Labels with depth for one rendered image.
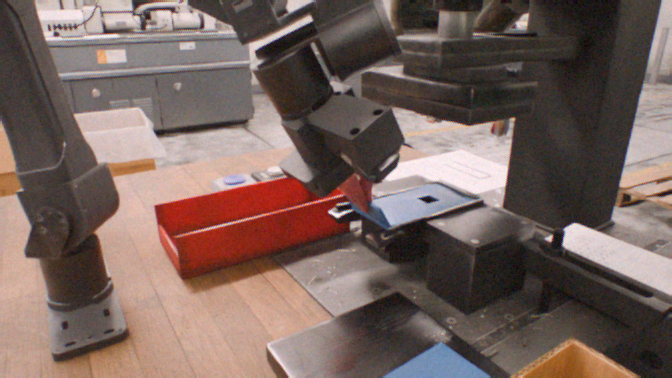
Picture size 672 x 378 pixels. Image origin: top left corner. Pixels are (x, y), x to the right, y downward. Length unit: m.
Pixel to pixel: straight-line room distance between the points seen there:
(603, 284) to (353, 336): 0.24
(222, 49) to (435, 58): 4.62
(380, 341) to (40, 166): 0.36
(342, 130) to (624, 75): 0.45
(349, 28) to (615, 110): 0.43
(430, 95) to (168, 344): 0.37
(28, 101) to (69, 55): 4.35
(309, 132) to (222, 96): 4.68
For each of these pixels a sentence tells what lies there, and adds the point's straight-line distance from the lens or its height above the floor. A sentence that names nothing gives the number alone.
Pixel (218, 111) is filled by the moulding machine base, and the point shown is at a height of 0.21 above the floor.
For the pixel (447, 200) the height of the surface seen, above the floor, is 0.99.
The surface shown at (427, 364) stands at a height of 0.92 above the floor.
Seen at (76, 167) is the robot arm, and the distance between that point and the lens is 0.51.
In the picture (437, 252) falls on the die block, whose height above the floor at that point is 0.96.
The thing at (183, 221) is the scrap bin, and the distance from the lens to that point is 0.69.
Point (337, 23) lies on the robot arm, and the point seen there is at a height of 1.20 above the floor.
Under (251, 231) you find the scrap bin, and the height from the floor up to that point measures 0.94.
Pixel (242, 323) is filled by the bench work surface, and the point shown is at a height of 0.90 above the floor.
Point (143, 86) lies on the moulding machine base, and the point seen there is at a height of 0.53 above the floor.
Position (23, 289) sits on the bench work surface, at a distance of 0.67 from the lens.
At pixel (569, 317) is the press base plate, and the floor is 0.90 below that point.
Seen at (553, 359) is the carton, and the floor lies 0.97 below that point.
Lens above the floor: 1.21
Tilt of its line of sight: 22 degrees down
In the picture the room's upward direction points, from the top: straight up
